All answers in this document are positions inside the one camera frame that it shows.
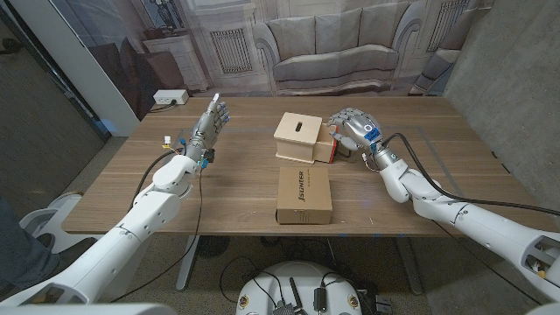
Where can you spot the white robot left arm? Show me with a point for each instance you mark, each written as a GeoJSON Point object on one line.
{"type": "Point", "coordinates": [122, 236]}

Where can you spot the white table leg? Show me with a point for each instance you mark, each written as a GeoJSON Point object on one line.
{"type": "Point", "coordinates": [187, 262]}

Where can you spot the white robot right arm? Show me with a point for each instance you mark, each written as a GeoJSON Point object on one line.
{"type": "Point", "coordinates": [481, 223]}

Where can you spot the white mobile base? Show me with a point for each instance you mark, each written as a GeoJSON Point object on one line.
{"type": "Point", "coordinates": [35, 221]}

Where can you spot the black round vented disc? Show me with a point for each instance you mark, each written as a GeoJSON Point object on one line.
{"type": "Point", "coordinates": [213, 246]}

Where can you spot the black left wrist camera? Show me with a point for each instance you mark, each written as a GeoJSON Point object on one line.
{"type": "Point", "coordinates": [209, 155]}

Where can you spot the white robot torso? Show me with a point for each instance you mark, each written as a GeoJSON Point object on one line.
{"type": "Point", "coordinates": [302, 280]}

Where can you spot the black adapter on torso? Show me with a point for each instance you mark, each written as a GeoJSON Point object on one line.
{"type": "Point", "coordinates": [319, 299]}

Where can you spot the light wooden box with slot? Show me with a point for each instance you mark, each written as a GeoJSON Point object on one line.
{"type": "Point", "coordinates": [297, 131]}

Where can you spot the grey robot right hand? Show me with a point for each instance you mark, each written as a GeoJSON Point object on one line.
{"type": "Point", "coordinates": [361, 129]}

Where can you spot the printed sofa room backdrop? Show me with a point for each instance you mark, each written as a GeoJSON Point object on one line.
{"type": "Point", "coordinates": [332, 44]}

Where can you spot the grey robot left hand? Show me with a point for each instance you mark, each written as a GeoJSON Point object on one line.
{"type": "Point", "coordinates": [207, 129]}

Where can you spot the brown cardboard package box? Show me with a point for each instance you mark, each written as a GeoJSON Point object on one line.
{"type": "Point", "coordinates": [302, 201]}

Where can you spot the black antenna on torso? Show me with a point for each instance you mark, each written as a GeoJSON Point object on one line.
{"type": "Point", "coordinates": [296, 295]}

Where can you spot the white power strip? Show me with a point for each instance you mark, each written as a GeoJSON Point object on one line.
{"type": "Point", "coordinates": [170, 96]}

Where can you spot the person in blue jeans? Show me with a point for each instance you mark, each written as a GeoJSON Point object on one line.
{"type": "Point", "coordinates": [22, 254]}

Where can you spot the wooden drawer with red front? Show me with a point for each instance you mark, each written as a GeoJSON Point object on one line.
{"type": "Point", "coordinates": [324, 151]}

